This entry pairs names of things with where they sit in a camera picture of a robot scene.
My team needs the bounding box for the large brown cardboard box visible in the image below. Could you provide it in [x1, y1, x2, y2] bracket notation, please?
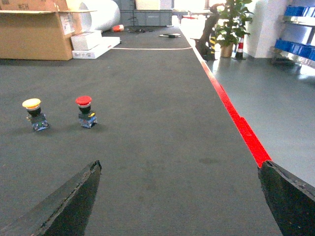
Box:
[0, 0, 88, 60]

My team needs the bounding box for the flat white carton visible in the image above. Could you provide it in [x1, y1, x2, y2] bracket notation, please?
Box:
[72, 36, 121, 59]

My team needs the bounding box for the grey plastic crate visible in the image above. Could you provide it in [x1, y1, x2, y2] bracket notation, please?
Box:
[120, 10, 173, 27]

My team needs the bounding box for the white foam box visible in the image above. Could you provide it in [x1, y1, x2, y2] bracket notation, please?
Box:
[71, 30, 102, 51]

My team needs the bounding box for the steel shelf rack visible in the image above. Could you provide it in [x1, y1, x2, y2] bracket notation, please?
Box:
[270, 4, 315, 69]

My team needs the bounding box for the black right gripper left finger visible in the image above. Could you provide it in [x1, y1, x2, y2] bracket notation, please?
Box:
[0, 160, 102, 236]

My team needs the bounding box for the yellow mushroom push button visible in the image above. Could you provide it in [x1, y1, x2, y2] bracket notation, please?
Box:
[22, 98, 49, 132]

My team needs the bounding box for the potted green plant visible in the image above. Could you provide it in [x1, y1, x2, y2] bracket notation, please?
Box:
[216, 0, 253, 58]

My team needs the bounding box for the red mushroom push button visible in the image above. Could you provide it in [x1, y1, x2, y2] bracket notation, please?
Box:
[75, 95, 97, 128]

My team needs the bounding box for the large white roll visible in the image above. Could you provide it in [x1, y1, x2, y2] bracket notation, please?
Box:
[79, 0, 120, 31]

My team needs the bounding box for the striped traffic cone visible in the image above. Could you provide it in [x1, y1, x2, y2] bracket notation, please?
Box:
[235, 35, 245, 60]

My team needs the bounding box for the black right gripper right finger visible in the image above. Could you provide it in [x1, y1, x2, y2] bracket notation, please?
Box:
[258, 161, 315, 236]

